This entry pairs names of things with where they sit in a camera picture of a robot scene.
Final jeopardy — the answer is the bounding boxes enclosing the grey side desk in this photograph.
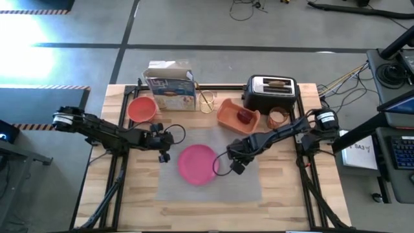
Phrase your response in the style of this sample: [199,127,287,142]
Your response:
[0,118,54,233]

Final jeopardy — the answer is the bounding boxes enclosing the orange rectangular tray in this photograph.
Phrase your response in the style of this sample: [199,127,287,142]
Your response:
[216,98,261,136]

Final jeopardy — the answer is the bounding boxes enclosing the dark floor mat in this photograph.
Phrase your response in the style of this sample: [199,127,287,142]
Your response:
[0,87,91,126]

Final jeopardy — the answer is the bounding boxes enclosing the orange translucent glass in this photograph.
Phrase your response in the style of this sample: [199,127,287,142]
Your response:
[266,106,290,130]

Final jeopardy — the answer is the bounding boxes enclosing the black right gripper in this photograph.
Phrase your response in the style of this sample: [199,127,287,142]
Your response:
[226,133,264,162]

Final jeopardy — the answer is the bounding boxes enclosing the blue cereal box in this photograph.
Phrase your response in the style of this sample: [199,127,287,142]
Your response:
[142,59,199,112]

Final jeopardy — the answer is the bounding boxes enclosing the red apple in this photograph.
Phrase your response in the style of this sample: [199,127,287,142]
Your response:
[236,108,254,125]

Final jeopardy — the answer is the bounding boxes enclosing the coral red bowl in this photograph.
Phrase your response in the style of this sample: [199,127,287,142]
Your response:
[126,95,158,124]

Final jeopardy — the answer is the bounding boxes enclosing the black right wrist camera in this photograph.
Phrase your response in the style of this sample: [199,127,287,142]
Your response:
[230,160,246,176]

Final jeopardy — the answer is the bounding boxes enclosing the gold wire cup holder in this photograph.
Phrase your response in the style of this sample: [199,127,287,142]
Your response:
[198,90,216,115]

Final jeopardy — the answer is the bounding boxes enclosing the yellow cable bundle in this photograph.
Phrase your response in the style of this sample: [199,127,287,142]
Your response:
[318,63,369,98]

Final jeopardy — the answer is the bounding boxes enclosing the thick black floor hose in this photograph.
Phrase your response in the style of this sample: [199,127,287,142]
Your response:
[306,1,414,20]

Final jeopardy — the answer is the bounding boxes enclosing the striped hazard tape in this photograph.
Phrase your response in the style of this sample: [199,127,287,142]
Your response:
[0,84,92,91]
[12,123,58,131]
[0,9,71,16]

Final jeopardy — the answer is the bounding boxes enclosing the black aluminium table frame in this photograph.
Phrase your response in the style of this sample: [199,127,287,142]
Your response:
[69,79,355,233]

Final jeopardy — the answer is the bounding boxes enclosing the grey woven placemat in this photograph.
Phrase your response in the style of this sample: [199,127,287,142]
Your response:
[155,125,263,203]

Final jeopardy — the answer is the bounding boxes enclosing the pink plastic plate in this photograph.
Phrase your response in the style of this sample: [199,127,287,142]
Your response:
[177,144,221,187]

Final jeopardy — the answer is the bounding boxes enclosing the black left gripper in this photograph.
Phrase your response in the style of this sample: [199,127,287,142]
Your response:
[142,122,175,164]

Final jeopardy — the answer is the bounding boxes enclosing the laptop computer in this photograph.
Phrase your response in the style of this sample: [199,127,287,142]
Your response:
[376,89,414,129]

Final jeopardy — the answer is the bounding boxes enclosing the black keyboard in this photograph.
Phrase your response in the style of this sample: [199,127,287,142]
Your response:
[390,135,414,171]

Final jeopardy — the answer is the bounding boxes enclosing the grey operator desk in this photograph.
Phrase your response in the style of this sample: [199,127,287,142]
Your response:
[329,48,414,205]

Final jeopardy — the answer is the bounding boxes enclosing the coiled black cable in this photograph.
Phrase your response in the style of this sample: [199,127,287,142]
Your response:
[376,62,406,85]

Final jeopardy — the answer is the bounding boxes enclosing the thin black floor cables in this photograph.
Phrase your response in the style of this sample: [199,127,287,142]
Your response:
[228,0,269,22]

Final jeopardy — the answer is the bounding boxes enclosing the white label paper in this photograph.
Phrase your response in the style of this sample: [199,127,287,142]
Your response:
[340,130,379,172]

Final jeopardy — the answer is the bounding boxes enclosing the black toaster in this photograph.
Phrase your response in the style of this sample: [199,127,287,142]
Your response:
[243,74,300,115]

